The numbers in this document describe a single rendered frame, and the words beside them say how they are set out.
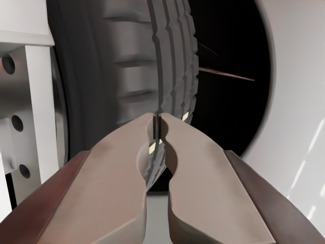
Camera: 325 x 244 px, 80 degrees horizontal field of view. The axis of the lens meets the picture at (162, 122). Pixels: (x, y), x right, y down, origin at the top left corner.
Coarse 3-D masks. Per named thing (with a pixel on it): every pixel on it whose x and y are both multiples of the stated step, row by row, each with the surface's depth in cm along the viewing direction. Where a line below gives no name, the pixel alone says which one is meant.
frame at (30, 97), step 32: (0, 0) 11; (32, 0) 12; (0, 32) 11; (32, 32) 13; (0, 64) 14; (32, 64) 13; (0, 96) 15; (32, 96) 14; (32, 128) 15; (0, 160) 13; (32, 160) 16; (0, 192) 13
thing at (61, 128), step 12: (60, 72) 18; (60, 84) 18; (60, 96) 18; (60, 108) 19; (60, 120) 19; (60, 132) 20; (60, 144) 21; (60, 156) 21; (12, 180) 45; (12, 192) 41; (12, 204) 38
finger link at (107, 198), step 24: (144, 120) 10; (96, 144) 9; (120, 144) 9; (144, 144) 9; (96, 168) 7; (120, 168) 7; (144, 168) 9; (72, 192) 6; (96, 192) 6; (120, 192) 6; (144, 192) 6; (72, 216) 6; (96, 216) 6; (120, 216) 6; (144, 216) 6; (48, 240) 5; (72, 240) 5; (96, 240) 5; (120, 240) 6
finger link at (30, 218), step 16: (80, 160) 8; (64, 176) 7; (32, 192) 6; (48, 192) 6; (64, 192) 6; (16, 208) 6; (32, 208) 6; (48, 208) 6; (0, 224) 5; (16, 224) 5; (32, 224) 5; (0, 240) 5; (16, 240) 5; (32, 240) 5
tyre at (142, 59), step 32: (64, 0) 15; (96, 0) 14; (128, 0) 15; (160, 0) 20; (64, 32) 16; (96, 32) 15; (128, 32) 15; (160, 32) 19; (192, 32) 31; (64, 64) 17; (96, 64) 16; (128, 64) 16; (160, 64) 20; (192, 64) 31; (96, 96) 16; (128, 96) 16; (160, 96) 21; (192, 96) 34; (96, 128) 18; (160, 160) 26
